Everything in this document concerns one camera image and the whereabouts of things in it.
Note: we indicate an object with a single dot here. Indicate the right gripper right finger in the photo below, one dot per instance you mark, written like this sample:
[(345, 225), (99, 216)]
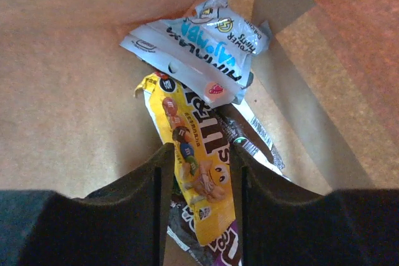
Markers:
[(281, 223)]

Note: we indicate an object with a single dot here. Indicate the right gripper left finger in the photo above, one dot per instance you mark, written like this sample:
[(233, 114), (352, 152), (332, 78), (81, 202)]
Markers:
[(122, 223)]

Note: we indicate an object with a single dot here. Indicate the purple snack packet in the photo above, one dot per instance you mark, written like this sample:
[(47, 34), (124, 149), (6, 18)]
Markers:
[(225, 248)]

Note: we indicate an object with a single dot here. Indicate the white blue snack packet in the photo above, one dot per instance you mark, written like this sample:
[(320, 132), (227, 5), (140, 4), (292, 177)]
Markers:
[(210, 53)]

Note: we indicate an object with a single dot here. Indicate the brown chocolate snack packet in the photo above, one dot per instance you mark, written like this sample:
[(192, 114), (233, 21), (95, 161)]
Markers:
[(241, 127)]

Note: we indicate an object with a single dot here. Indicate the red paper bag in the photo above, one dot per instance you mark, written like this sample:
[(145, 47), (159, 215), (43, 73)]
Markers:
[(326, 92)]

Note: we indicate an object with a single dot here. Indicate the yellow candy packet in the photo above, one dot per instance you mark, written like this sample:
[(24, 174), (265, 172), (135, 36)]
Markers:
[(201, 152)]

